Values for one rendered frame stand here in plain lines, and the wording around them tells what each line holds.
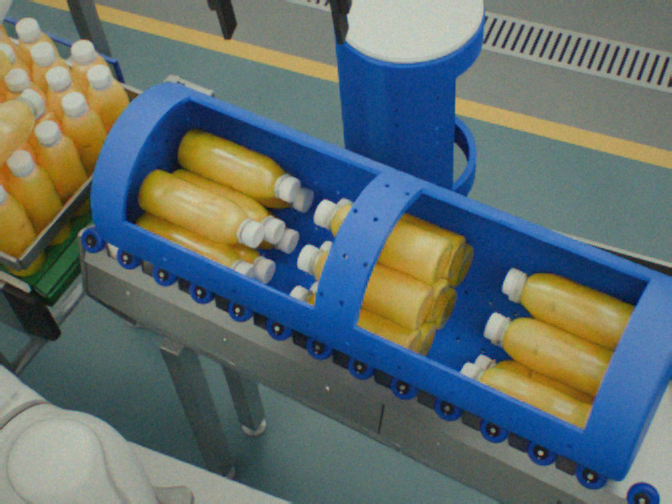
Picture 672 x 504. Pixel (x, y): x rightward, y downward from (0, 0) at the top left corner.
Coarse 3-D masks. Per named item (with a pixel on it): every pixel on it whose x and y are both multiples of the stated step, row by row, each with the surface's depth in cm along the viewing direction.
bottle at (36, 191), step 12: (36, 168) 182; (12, 180) 182; (24, 180) 181; (36, 180) 182; (48, 180) 184; (12, 192) 183; (24, 192) 182; (36, 192) 183; (48, 192) 185; (24, 204) 184; (36, 204) 184; (48, 204) 186; (60, 204) 190; (36, 216) 187; (48, 216) 188; (36, 228) 190; (72, 228) 196; (60, 240) 194
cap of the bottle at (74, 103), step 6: (66, 96) 187; (72, 96) 187; (78, 96) 187; (66, 102) 186; (72, 102) 186; (78, 102) 186; (84, 102) 187; (66, 108) 186; (72, 108) 186; (78, 108) 186; (84, 108) 187; (72, 114) 187; (78, 114) 187
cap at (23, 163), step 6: (18, 150) 181; (12, 156) 180; (18, 156) 180; (24, 156) 180; (12, 162) 179; (18, 162) 179; (24, 162) 179; (30, 162) 180; (12, 168) 179; (18, 168) 179; (24, 168) 179; (30, 168) 181
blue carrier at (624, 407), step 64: (128, 128) 165; (192, 128) 185; (256, 128) 179; (128, 192) 175; (320, 192) 181; (384, 192) 154; (448, 192) 158; (192, 256) 162; (512, 256) 168; (576, 256) 160; (320, 320) 156; (448, 320) 173; (512, 320) 170; (640, 320) 139; (448, 384) 150; (640, 384) 137; (576, 448) 144
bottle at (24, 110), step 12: (0, 108) 177; (12, 108) 177; (24, 108) 179; (0, 120) 176; (12, 120) 176; (24, 120) 178; (0, 132) 175; (12, 132) 176; (24, 132) 178; (0, 144) 175; (12, 144) 177; (0, 156) 175
